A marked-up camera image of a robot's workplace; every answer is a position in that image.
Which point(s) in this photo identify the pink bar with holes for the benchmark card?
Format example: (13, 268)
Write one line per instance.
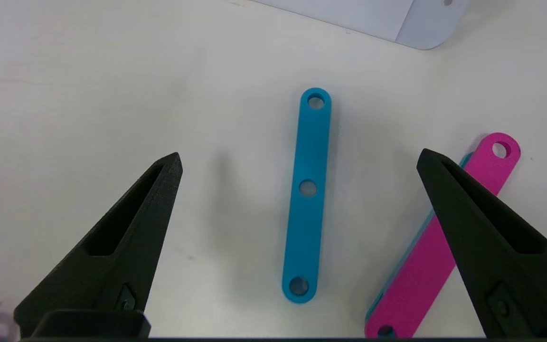
(420, 280)

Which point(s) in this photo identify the white BRAIN word card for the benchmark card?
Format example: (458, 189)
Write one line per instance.
(373, 14)

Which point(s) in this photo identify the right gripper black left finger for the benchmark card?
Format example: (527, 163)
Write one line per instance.
(112, 266)

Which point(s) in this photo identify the medium blue bar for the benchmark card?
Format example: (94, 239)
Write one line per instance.
(309, 228)

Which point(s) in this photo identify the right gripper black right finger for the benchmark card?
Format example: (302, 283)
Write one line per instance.
(515, 275)

